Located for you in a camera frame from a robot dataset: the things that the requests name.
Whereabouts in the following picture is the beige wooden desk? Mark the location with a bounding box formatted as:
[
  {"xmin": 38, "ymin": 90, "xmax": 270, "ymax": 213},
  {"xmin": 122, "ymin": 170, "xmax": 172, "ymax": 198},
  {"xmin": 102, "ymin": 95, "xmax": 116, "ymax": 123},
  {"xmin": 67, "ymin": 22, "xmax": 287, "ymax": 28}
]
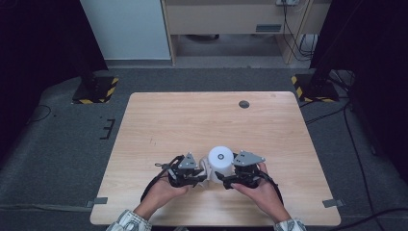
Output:
[{"xmin": 161, "ymin": 0, "xmax": 333, "ymax": 65}]

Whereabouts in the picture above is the black stand with striped base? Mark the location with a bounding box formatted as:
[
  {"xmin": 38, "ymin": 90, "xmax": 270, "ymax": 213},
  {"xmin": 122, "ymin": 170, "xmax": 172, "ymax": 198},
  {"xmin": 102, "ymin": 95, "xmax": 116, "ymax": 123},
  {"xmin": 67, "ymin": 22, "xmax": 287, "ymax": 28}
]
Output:
[
  {"xmin": 71, "ymin": 47, "xmax": 119, "ymax": 105},
  {"xmin": 291, "ymin": 41, "xmax": 341, "ymax": 104}
]

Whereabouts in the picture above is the bundle of black hanging cables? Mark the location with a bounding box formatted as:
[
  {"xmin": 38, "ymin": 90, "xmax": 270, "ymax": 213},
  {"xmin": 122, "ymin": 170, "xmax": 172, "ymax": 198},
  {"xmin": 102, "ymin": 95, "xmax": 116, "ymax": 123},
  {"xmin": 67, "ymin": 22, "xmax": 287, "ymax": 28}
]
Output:
[{"xmin": 282, "ymin": 2, "xmax": 319, "ymax": 63}]

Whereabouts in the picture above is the person's left hand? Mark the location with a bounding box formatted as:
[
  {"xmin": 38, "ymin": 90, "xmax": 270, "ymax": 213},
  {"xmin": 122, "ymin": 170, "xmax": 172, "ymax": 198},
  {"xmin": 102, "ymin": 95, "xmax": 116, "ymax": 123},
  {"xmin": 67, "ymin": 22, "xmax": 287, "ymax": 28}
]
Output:
[{"xmin": 134, "ymin": 176, "xmax": 191, "ymax": 221}]

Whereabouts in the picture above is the black curtain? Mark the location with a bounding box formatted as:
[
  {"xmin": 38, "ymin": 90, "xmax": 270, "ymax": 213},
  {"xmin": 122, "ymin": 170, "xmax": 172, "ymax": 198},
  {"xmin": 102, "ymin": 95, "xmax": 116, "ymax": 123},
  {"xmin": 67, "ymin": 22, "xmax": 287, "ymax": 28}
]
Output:
[
  {"xmin": 310, "ymin": 0, "xmax": 408, "ymax": 185},
  {"xmin": 0, "ymin": 0, "xmax": 109, "ymax": 163}
]

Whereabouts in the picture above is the long black floor cable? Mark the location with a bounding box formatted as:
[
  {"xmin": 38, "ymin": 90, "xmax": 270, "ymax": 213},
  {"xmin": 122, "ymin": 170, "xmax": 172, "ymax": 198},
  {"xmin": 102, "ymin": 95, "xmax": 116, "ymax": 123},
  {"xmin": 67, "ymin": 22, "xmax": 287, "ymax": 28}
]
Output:
[{"xmin": 304, "ymin": 101, "xmax": 384, "ymax": 231}]

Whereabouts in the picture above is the right hand-held gripper black cable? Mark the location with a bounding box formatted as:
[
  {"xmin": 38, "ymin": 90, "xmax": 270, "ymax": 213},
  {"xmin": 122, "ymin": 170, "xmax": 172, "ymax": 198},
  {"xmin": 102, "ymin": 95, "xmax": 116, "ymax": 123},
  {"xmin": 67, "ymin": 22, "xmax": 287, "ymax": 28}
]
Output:
[{"xmin": 256, "ymin": 168, "xmax": 285, "ymax": 207}]

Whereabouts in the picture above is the white cabinet panel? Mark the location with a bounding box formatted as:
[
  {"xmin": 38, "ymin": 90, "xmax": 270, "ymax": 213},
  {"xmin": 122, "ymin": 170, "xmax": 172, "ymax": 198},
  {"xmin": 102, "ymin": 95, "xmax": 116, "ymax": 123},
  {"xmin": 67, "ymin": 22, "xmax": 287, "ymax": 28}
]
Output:
[{"xmin": 80, "ymin": 0, "xmax": 171, "ymax": 62}]

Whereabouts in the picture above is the left hand-held gripper black cable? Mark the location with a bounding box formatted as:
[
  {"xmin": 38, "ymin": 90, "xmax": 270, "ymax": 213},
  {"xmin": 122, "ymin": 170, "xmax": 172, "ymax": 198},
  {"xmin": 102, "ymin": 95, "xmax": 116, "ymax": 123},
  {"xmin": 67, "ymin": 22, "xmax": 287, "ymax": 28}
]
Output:
[{"xmin": 140, "ymin": 155, "xmax": 185, "ymax": 204}]

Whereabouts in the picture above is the white cloth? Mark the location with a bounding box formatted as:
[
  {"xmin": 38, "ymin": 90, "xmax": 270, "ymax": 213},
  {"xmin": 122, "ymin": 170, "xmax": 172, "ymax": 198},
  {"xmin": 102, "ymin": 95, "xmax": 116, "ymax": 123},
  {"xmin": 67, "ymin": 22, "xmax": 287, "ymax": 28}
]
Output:
[{"xmin": 198, "ymin": 155, "xmax": 215, "ymax": 183}]

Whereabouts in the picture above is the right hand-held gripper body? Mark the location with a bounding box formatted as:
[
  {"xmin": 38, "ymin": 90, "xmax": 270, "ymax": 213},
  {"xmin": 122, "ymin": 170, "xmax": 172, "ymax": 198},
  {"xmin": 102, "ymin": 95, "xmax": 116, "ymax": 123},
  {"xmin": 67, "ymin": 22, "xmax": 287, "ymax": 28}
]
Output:
[{"xmin": 224, "ymin": 150, "xmax": 267, "ymax": 190}]

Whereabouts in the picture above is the hand-held gripper black cable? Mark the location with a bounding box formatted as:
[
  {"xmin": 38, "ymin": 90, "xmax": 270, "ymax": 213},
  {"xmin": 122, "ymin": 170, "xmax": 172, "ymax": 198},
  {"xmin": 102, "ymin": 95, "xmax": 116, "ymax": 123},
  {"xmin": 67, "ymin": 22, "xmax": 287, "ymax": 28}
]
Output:
[
  {"xmin": 256, "ymin": 168, "xmax": 285, "ymax": 207},
  {"xmin": 140, "ymin": 155, "xmax": 185, "ymax": 204}
]

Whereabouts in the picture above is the thick black floor cable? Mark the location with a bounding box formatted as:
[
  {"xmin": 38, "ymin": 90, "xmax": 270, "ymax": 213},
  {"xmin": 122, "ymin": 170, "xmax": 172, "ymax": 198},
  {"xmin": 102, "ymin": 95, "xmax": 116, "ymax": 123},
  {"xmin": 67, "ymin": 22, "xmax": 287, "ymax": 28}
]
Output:
[{"xmin": 335, "ymin": 207, "xmax": 408, "ymax": 231}]

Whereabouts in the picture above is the thin black floor cable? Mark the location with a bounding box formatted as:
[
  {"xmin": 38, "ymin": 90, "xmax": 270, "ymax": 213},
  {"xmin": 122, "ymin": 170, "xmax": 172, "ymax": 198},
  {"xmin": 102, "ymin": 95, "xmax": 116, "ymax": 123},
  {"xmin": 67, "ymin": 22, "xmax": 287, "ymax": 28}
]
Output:
[{"xmin": 27, "ymin": 104, "xmax": 53, "ymax": 124}]

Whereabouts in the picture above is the grey tape strip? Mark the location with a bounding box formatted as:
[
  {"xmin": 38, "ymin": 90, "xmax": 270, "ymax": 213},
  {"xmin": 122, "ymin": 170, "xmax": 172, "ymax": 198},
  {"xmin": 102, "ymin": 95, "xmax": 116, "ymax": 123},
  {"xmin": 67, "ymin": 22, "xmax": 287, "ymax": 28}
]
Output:
[
  {"xmin": 86, "ymin": 196, "xmax": 109, "ymax": 208},
  {"xmin": 321, "ymin": 198, "xmax": 345, "ymax": 209}
]

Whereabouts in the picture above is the person's right hand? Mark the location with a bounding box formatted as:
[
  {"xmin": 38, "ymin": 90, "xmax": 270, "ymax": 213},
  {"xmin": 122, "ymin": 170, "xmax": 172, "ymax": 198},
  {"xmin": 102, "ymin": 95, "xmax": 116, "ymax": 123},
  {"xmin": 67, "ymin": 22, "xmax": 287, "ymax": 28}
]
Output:
[{"xmin": 230, "ymin": 162, "xmax": 292, "ymax": 224}]

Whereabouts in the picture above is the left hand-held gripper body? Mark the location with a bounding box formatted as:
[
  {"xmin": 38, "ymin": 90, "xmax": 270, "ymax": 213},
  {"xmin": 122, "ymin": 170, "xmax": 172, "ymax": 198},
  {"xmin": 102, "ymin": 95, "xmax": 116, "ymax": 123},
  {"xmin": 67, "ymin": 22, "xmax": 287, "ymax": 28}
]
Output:
[{"xmin": 166, "ymin": 152, "xmax": 207, "ymax": 189}]

